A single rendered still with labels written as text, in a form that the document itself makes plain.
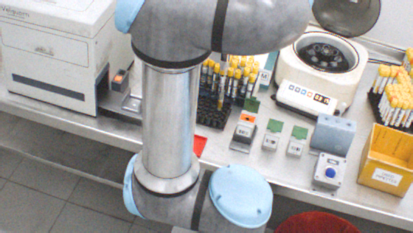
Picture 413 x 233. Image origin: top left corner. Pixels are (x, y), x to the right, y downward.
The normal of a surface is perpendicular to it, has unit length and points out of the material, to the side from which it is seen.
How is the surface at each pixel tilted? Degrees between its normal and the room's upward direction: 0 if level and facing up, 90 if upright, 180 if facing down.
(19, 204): 0
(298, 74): 90
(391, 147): 90
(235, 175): 7
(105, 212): 0
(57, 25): 89
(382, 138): 90
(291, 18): 69
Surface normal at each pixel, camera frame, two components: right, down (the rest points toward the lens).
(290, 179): 0.11, -0.72
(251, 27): 0.18, 0.50
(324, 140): -0.25, 0.65
